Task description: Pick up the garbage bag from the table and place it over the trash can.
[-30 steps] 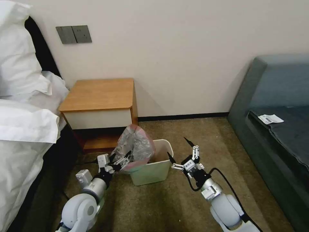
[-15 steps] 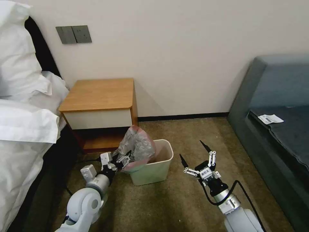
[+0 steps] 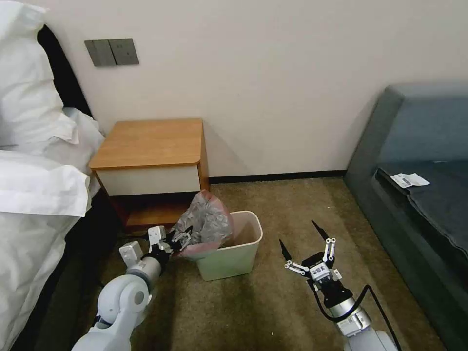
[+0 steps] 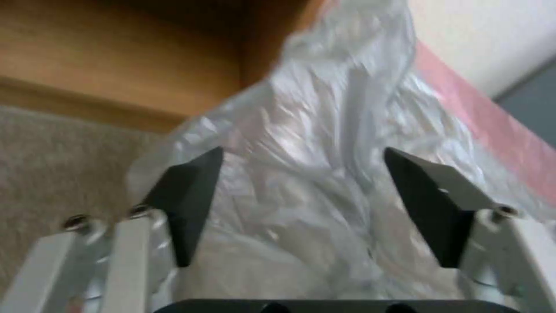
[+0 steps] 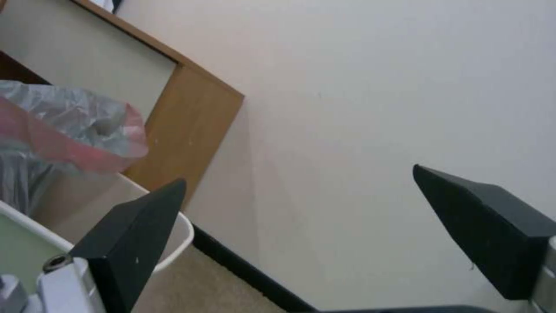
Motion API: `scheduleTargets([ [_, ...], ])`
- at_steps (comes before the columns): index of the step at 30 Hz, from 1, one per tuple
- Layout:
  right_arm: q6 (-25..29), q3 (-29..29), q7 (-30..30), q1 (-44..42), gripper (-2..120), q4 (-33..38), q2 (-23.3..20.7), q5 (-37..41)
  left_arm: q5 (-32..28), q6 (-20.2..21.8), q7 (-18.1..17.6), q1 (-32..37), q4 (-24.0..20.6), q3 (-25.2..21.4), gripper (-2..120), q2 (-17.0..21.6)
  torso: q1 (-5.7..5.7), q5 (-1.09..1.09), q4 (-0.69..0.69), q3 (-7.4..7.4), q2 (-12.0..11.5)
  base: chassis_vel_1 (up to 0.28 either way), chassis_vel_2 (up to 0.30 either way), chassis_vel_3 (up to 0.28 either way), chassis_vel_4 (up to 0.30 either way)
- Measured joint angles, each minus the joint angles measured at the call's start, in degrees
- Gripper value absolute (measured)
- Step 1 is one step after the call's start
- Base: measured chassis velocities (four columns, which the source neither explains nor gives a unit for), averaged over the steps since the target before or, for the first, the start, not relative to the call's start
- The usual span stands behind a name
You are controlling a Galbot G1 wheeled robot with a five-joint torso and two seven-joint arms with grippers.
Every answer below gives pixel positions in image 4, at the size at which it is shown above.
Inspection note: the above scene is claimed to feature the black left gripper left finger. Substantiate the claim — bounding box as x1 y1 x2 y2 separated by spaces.
0 146 225 313

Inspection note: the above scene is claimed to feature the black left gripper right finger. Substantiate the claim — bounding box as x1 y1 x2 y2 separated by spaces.
383 147 556 313

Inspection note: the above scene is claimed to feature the translucent white garbage bag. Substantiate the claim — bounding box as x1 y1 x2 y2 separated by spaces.
124 0 556 313

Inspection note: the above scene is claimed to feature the pink trash can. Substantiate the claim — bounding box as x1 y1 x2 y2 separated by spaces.
410 40 556 186

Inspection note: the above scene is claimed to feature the wooden table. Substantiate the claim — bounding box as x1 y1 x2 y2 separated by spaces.
0 0 324 135

